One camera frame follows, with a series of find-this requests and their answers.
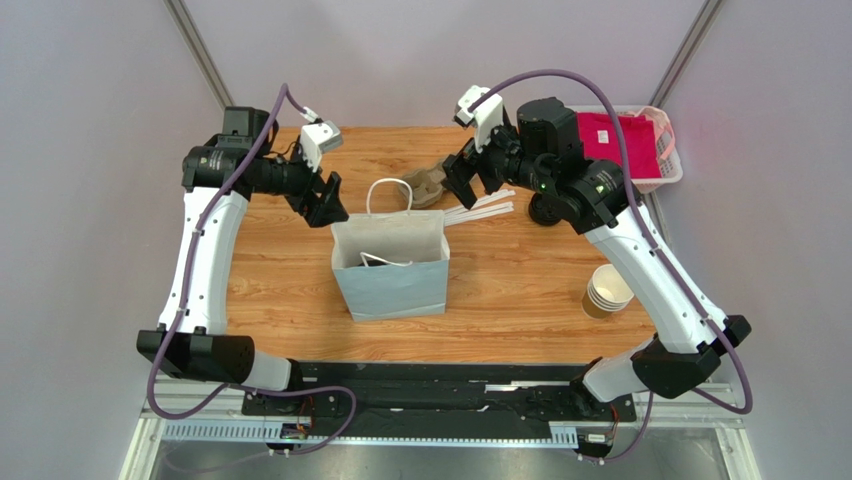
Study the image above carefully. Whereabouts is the stack of black lids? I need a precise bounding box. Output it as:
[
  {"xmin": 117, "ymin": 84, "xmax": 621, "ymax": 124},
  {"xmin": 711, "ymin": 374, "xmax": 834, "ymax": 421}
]
[{"xmin": 527, "ymin": 193, "xmax": 562, "ymax": 227}]

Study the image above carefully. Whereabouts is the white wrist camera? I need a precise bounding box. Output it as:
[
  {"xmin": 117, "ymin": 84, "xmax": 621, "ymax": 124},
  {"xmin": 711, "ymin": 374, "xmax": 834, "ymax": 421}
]
[
  {"xmin": 299, "ymin": 107, "xmax": 343, "ymax": 173},
  {"xmin": 454, "ymin": 85, "xmax": 504, "ymax": 153}
]

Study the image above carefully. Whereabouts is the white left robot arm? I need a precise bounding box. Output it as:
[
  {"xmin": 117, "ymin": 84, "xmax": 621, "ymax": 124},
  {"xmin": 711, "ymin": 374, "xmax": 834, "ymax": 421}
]
[{"xmin": 136, "ymin": 107, "xmax": 348, "ymax": 391}]

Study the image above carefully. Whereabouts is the white wrapped straw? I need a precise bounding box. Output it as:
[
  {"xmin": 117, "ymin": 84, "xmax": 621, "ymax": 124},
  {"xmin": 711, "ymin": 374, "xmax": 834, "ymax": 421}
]
[
  {"xmin": 444, "ymin": 190, "xmax": 516, "ymax": 226},
  {"xmin": 444, "ymin": 202, "xmax": 514, "ymax": 227},
  {"xmin": 444, "ymin": 189, "xmax": 516, "ymax": 216}
]

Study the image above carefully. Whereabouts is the pink folded cloth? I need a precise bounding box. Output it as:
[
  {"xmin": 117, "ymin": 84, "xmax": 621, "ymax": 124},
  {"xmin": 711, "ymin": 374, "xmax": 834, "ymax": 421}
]
[{"xmin": 576, "ymin": 112, "xmax": 664, "ymax": 181}]

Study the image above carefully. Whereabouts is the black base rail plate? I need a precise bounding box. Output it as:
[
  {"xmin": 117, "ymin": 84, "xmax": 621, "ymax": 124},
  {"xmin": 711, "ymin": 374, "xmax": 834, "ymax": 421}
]
[{"xmin": 241, "ymin": 362, "xmax": 641, "ymax": 441}]

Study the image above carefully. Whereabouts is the right aluminium corner post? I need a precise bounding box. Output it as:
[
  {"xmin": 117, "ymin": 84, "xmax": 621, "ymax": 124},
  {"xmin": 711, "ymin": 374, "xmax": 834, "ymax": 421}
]
[{"xmin": 649, "ymin": 0, "xmax": 726, "ymax": 108}]

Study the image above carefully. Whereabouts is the cardboard cup carrier tray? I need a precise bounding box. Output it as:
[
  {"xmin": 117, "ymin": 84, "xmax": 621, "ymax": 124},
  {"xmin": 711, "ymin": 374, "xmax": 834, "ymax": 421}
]
[{"xmin": 400, "ymin": 163, "xmax": 446, "ymax": 209}]

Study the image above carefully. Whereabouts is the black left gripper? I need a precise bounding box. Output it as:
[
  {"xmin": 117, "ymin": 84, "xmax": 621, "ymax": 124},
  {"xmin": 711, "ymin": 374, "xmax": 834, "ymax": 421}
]
[{"xmin": 253, "ymin": 140, "xmax": 350, "ymax": 228}]

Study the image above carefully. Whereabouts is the left aluminium corner post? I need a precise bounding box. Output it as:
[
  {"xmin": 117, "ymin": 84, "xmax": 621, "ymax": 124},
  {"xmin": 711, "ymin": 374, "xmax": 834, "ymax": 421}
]
[{"xmin": 163, "ymin": 0, "xmax": 235, "ymax": 108}]

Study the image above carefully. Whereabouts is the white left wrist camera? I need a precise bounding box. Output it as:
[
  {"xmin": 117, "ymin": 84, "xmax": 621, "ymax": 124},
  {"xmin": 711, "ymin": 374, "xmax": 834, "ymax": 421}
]
[{"xmin": 299, "ymin": 107, "xmax": 343, "ymax": 173}]

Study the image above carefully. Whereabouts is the light blue paper bag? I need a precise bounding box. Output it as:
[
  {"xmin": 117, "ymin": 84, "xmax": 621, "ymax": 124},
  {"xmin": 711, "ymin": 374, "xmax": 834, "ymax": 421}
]
[{"xmin": 331, "ymin": 178, "xmax": 451, "ymax": 322}]

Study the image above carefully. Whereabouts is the stack of paper cups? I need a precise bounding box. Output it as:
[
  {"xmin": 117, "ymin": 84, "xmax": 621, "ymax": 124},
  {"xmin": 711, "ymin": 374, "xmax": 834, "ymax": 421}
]
[{"xmin": 581, "ymin": 264, "xmax": 635, "ymax": 319}]

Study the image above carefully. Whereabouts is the white plastic basket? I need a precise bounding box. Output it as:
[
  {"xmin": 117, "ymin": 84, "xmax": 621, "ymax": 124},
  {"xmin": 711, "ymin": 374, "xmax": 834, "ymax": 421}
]
[{"xmin": 577, "ymin": 106, "xmax": 683, "ymax": 194}]

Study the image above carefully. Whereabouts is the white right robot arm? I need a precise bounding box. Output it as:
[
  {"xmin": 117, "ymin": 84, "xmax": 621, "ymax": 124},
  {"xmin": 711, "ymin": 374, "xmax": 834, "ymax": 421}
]
[{"xmin": 443, "ymin": 88, "xmax": 751, "ymax": 410}]

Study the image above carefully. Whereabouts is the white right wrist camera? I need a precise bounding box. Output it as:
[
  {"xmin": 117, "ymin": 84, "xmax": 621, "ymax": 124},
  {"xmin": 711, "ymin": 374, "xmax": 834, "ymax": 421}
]
[{"xmin": 454, "ymin": 85, "xmax": 504, "ymax": 153}]

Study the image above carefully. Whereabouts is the aluminium corner post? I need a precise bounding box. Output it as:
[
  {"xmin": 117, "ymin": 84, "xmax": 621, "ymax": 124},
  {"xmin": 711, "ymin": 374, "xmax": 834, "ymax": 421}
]
[
  {"xmin": 649, "ymin": 0, "xmax": 726, "ymax": 108},
  {"xmin": 163, "ymin": 0, "xmax": 235, "ymax": 108}
]

